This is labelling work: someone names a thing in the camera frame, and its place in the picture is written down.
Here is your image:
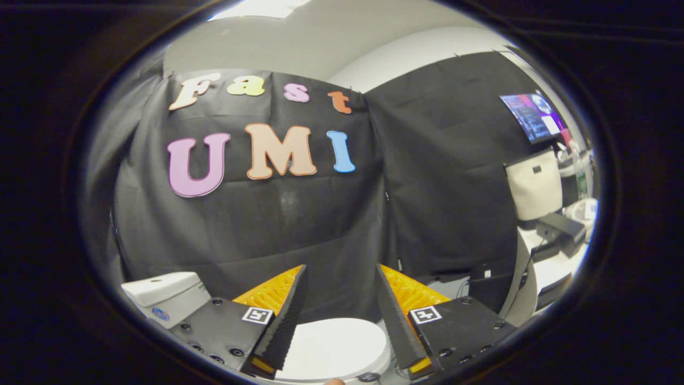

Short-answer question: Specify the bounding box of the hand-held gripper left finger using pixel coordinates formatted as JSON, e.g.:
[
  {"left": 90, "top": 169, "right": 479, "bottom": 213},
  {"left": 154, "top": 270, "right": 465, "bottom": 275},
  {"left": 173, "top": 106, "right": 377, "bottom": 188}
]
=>
[{"left": 171, "top": 265, "right": 308, "bottom": 380}]

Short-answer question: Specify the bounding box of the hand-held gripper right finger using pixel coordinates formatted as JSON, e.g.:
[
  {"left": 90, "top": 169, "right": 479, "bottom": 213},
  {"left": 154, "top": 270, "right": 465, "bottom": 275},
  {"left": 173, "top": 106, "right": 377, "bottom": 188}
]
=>
[{"left": 376, "top": 264, "right": 516, "bottom": 380}]

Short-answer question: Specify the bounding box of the white toilet lid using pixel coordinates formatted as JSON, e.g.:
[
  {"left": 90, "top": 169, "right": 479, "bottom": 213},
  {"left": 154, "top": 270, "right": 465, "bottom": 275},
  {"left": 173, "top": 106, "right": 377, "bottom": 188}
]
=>
[{"left": 275, "top": 318, "right": 392, "bottom": 381}]

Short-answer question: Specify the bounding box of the black backdrop cloth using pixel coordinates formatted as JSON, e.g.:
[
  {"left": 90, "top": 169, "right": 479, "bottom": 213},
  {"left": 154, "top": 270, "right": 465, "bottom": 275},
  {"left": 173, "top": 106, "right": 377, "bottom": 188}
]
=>
[{"left": 85, "top": 51, "right": 562, "bottom": 324}]

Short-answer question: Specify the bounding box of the black box under table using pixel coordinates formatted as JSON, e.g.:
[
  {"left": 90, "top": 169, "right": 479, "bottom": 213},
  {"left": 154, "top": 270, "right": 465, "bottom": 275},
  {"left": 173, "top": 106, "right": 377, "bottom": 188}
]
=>
[{"left": 469, "top": 262, "right": 528, "bottom": 314}]

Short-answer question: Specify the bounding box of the black device on table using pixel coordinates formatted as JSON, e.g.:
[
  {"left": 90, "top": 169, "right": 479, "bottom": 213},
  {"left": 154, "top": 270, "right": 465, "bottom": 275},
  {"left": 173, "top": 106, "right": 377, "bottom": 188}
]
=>
[{"left": 536, "top": 212, "right": 587, "bottom": 258}]

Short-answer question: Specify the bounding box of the beige bag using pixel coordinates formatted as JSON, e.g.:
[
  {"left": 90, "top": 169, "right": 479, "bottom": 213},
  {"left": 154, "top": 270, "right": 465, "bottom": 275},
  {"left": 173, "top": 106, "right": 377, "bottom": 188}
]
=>
[{"left": 505, "top": 149, "right": 563, "bottom": 221}]

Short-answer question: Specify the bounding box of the ceiling light panel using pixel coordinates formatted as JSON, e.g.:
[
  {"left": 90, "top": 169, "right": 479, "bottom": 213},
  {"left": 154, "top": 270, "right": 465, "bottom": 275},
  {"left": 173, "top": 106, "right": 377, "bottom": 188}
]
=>
[{"left": 208, "top": 0, "right": 312, "bottom": 21}]

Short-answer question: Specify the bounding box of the wall-mounted screen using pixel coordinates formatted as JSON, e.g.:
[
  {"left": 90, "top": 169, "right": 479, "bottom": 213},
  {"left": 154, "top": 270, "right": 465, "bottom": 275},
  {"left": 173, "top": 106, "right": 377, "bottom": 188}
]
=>
[{"left": 500, "top": 92, "right": 567, "bottom": 144}]

